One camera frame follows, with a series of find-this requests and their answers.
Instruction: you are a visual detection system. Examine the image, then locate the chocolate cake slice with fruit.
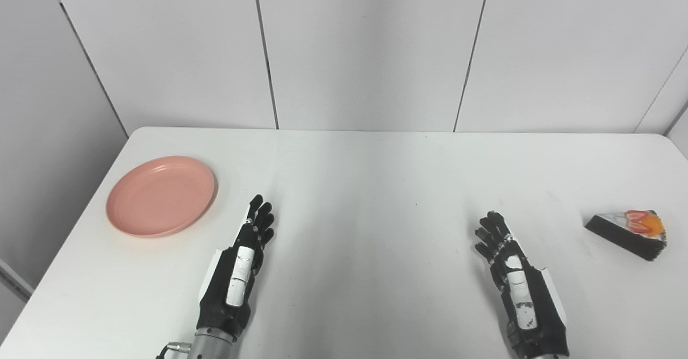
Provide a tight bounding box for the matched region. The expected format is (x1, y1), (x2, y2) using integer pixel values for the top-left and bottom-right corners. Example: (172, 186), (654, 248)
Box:
(585, 210), (668, 262)

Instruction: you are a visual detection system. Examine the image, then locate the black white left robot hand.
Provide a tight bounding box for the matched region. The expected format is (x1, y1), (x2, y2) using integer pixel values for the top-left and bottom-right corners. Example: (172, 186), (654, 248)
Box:
(196, 195), (275, 339)

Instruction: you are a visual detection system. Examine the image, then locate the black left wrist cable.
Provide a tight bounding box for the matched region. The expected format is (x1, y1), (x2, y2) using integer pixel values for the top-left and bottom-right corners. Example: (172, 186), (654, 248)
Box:
(156, 341), (192, 359)

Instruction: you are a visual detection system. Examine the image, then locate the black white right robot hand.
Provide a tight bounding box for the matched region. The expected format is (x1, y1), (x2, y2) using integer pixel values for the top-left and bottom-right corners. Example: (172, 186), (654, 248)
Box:
(475, 211), (569, 357)

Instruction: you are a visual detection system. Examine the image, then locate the pink round plate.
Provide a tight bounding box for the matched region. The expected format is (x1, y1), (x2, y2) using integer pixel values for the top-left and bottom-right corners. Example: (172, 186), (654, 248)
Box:
(106, 156), (218, 239)

